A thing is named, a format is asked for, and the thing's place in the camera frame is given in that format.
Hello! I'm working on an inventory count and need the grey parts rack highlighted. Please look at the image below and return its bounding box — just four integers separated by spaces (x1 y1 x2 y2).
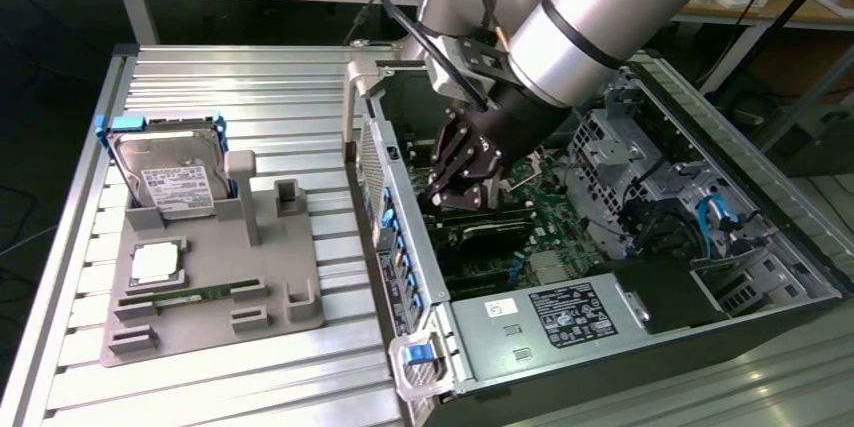
98 149 329 367

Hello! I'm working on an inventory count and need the metal socket cover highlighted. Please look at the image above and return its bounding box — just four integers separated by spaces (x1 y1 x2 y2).
503 146 557 192

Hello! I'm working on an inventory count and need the black plastic shroud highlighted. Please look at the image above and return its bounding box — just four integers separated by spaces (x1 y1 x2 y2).
583 254 733 334

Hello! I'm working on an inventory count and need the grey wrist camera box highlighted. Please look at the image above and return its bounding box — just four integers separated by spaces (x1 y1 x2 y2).
425 35 513 101

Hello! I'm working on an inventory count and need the grey metal drive cage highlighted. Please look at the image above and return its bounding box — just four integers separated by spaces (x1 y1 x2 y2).
563 106 673 233

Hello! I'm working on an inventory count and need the silver hard disk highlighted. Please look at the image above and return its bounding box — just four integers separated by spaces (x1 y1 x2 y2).
110 127 233 222

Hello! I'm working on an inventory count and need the black internal cable bundle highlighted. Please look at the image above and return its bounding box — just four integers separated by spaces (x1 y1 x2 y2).
614 194 704 261

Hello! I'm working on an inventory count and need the silver chipset heatsink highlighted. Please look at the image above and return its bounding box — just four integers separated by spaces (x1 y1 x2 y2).
529 251 577 285

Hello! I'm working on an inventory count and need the green RAM stick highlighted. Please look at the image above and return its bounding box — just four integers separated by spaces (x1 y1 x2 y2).
122 282 261 307

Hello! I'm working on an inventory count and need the silver CPU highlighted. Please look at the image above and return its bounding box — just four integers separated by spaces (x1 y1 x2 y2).
128 243 187 284

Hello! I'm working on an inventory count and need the open black PC case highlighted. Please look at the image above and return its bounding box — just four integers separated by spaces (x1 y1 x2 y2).
339 59 854 427

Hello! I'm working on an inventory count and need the blue disk wire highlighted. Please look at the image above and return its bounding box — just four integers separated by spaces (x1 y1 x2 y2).
696 192 736 262

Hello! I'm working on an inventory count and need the blue case latch tab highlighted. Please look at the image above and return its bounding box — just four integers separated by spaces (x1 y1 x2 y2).
402 341 433 365

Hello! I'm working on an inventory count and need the blue disk caddy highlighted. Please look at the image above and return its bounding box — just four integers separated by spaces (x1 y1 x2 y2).
92 113 237 211

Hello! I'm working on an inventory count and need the black RAM stick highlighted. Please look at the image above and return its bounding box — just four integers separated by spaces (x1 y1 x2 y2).
426 204 533 228

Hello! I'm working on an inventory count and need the Nvidia Quadro graphics card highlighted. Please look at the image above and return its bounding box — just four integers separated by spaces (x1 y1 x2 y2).
433 216 535 262

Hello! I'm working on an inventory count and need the green motherboard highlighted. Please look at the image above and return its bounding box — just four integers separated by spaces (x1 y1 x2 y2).
399 135 602 298

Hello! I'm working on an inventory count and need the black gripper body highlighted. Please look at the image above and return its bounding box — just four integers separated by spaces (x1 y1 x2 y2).
443 80 577 174

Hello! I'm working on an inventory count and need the grey stand pole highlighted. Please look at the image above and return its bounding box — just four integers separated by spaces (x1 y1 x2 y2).
757 46 854 153

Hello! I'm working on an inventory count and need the black disk power wire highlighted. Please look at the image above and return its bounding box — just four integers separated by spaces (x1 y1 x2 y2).
721 206 782 254

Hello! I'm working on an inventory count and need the grey power supply unit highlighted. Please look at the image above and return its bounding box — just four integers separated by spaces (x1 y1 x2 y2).
447 271 660 382

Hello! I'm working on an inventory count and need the black floor box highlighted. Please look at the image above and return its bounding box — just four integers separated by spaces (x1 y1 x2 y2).
766 106 854 179

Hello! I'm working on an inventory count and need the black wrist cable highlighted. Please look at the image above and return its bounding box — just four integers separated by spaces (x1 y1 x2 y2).
378 0 513 114

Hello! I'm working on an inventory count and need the grey disk bay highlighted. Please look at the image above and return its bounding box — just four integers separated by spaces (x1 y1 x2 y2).
690 244 840 319

